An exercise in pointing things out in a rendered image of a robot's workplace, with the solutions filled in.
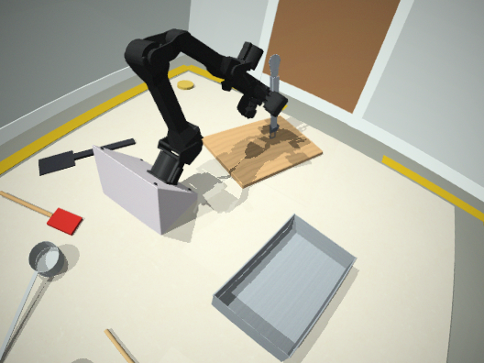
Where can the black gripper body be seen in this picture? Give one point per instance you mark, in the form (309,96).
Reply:
(274,102)

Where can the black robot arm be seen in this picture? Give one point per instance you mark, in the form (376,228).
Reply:
(149,58)

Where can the red spatula with wooden handle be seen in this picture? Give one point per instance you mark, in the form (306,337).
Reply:
(61,219)

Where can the light wooden board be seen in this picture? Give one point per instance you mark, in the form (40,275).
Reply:
(249,155)

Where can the grey metal ladle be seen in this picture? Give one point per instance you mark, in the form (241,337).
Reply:
(46,259)

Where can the grey rectangular roasting tin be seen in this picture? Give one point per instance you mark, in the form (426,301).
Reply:
(277,296)

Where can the yellow flat round disc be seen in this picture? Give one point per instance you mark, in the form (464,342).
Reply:
(185,85)

